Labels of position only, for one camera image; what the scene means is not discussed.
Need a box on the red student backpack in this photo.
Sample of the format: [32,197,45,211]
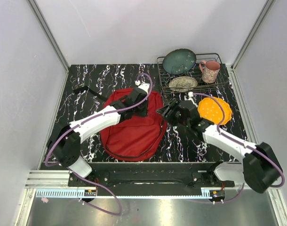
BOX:
[98,88,167,161]

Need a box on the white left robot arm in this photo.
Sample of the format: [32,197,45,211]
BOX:
[45,83,151,186]

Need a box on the pink patterned mug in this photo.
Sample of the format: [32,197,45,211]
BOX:
[199,60,221,84]

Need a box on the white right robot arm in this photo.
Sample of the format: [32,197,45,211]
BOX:
[156,99,285,194]

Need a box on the speckled cream plate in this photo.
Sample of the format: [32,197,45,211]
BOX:
[168,76,198,92]

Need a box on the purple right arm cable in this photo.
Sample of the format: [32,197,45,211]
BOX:
[192,92,286,204]

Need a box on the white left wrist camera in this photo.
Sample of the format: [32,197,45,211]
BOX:
[135,80,151,95]

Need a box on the yellow polka dot plate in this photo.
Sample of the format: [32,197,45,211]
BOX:
[198,97,232,125]

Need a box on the teal glazed plate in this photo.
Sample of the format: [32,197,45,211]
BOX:
[163,48,197,74]

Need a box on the grey wire dish rack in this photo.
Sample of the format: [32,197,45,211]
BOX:
[157,53,229,94]

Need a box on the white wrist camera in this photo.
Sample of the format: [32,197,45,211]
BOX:
[184,92,198,107]
[135,80,151,95]

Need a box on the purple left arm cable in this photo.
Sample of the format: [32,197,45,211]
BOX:
[44,73,154,216]

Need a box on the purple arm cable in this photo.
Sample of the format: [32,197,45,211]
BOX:
[192,92,286,204]
[44,73,154,216]

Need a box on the aluminium frame rail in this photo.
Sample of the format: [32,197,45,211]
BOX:
[27,0,70,69]

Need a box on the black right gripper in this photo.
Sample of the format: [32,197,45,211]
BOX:
[156,98,190,127]

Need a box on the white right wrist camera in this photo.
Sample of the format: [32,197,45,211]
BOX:
[184,92,198,107]

